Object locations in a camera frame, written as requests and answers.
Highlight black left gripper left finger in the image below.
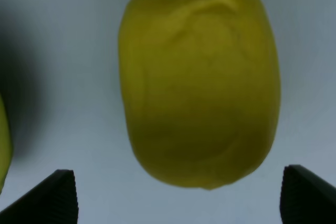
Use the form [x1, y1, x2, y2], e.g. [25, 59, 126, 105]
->
[1, 169, 79, 224]

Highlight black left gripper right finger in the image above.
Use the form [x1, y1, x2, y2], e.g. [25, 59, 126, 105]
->
[279, 165, 335, 224]

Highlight halved avocado with pit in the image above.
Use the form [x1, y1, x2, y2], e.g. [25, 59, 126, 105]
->
[0, 98, 13, 192]

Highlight yellow lemon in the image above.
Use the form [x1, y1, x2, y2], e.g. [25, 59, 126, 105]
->
[118, 0, 281, 190]

